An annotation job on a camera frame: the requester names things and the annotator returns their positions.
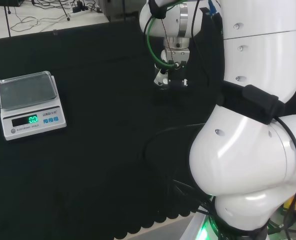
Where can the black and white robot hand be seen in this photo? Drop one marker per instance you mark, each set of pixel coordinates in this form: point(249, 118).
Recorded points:
point(176, 78)

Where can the white electronic balance steel pan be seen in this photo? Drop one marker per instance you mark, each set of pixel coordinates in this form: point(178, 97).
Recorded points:
point(30, 107)

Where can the black bench cloth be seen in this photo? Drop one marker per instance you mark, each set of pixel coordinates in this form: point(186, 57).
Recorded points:
point(100, 125)

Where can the white power strip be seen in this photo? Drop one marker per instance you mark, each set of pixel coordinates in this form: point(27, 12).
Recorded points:
point(78, 9)

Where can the black tripod leg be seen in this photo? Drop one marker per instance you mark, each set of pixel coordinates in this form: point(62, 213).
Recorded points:
point(64, 11)

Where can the black equipment box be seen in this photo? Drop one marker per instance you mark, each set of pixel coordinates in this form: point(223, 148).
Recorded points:
point(6, 2)

